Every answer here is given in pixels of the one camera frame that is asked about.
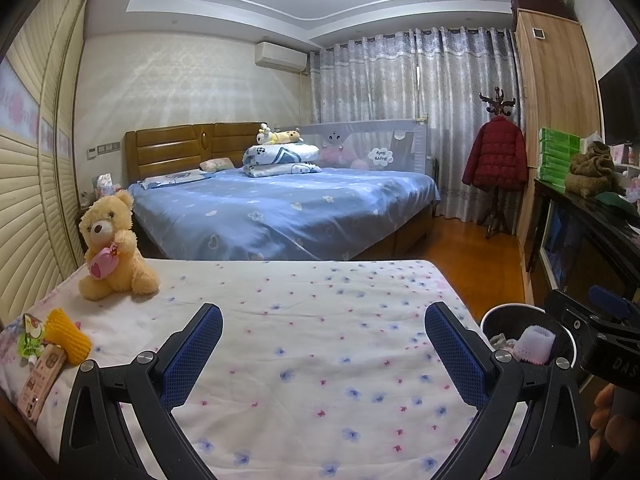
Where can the person's right hand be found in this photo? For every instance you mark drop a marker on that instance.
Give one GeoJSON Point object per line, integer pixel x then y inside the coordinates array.
{"type": "Point", "coordinates": [607, 420]}

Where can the blue printed pillow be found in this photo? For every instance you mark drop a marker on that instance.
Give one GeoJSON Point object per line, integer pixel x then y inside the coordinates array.
{"type": "Point", "coordinates": [175, 179]}

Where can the wall switch panel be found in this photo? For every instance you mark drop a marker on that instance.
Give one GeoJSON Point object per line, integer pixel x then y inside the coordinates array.
{"type": "Point", "coordinates": [104, 150]}

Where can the brown wooden headboard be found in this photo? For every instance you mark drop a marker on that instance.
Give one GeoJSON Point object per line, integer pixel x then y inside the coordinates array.
{"type": "Point", "coordinates": [170, 147]}

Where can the brown knitted cloth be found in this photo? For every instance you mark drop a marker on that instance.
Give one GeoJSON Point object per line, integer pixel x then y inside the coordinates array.
{"type": "Point", "coordinates": [590, 170]}

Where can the pink tissue pack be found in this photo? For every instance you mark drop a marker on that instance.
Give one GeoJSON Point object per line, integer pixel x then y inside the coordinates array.
{"type": "Point", "coordinates": [102, 185]}

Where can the wooden wardrobe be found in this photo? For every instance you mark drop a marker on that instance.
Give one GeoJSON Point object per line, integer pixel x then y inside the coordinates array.
{"type": "Point", "coordinates": [555, 90]}

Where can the stack of green tissue packs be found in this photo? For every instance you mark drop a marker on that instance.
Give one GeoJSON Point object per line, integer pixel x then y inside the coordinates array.
{"type": "Point", "coordinates": [555, 160]}

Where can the grey patterned curtain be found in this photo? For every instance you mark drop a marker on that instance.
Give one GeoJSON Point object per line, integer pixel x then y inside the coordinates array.
{"type": "Point", "coordinates": [375, 85]}

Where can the grey bed guard rail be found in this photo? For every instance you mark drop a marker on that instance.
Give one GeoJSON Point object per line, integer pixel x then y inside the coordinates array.
{"type": "Point", "coordinates": [380, 140]}

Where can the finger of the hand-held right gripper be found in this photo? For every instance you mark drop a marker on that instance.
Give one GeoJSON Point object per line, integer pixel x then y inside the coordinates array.
{"type": "Point", "coordinates": [610, 300]}
{"type": "Point", "coordinates": [570, 315]}

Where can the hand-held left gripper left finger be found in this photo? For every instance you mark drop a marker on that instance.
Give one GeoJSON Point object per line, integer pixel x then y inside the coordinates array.
{"type": "Point", "coordinates": [190, 360]}

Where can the black tv cabinet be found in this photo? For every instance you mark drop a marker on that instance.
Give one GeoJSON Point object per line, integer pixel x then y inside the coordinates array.
{"type": "Point", "coordinates": [575, 245]}

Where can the white air conditioner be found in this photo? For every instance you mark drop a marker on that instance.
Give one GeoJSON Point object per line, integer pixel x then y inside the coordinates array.
{"type": "Point", "coordinates": [281, 56]}

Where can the pink flat box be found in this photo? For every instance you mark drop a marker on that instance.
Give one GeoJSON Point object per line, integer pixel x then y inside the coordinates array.
{"type": "Point", "coordinates": [45, 382]}

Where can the green printed wrapper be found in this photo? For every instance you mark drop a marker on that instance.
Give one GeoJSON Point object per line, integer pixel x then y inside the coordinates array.
{"type": "Point", "coordinates": [32, 337]}

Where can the white bin with black liner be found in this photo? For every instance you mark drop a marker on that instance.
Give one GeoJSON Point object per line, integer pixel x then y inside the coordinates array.
{"type": "Point", "coordinates": [505, 317]}

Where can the black television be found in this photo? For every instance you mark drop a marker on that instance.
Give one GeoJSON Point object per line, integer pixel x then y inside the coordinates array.
{"type": "Point", "coordinates": [622, 100]}

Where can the white foam fruit net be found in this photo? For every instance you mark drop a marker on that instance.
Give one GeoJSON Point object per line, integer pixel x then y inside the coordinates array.
{"type": "Point", "coordinates": [535, 345]}

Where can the dark green cap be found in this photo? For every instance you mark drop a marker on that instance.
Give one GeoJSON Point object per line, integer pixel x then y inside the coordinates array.
{"type": "Point", "coordinates": [617, 205]}

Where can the red padded jacket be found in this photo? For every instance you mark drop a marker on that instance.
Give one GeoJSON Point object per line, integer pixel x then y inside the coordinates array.
{"type": "Point", "coordinates": [495, 155]}

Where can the small pink pillow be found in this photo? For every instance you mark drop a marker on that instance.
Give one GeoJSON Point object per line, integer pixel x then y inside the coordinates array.
{"type": "Point", "coordinates": [216, 164]}

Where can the cream louvred closet doors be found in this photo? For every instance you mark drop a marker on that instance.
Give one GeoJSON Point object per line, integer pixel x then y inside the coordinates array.
{"type": "Point", "coordinates": [30, 170]}

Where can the bed with blue sheet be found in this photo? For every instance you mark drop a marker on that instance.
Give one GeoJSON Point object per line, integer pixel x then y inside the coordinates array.
{"type": "Point", "coordinates": [300, 210]}

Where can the white plush toy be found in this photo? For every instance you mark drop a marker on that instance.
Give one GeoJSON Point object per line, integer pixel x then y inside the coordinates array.
{"type": "Point", "coordinates": [265, 135]}

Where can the folded printed quilt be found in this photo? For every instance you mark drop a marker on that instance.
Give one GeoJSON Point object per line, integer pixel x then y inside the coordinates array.
{"type": "Point", "coordinates": [280, 160]}

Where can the pink plush toy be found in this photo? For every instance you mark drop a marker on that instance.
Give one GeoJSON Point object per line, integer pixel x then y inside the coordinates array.
{"type": "Point", "coordinates": [334, 155]}

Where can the yellow foam fruit net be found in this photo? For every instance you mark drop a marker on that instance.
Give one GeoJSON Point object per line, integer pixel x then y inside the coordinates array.
{"type": "Point", "coordinates": [70, 337]}

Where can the dark wooden coat rack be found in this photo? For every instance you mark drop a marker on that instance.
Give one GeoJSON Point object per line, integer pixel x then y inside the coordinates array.
{"type": "Point", "coordinates": [497, 102]}

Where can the floral tablecloth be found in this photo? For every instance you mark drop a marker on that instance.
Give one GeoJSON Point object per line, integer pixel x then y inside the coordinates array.
{"type": "Point", "coordinates": [310, 350]}

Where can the yellow teddy bear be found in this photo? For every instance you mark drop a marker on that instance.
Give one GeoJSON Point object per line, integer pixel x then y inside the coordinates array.
{"type": "Point", "coordinates": [125, 260]}

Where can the dark box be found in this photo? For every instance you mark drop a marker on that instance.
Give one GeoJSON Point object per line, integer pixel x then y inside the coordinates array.
{"type": "Point", "coordinates": [540, 4]}

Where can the yellow plush toy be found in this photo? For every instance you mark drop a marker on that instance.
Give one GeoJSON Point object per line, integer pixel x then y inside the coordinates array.
{"type": "Point", "coordinates": [289, 136]}

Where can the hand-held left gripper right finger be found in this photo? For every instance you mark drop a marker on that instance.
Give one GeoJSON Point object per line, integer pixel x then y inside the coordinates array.
{"type": "Point", "coordinates": [457, 360]}

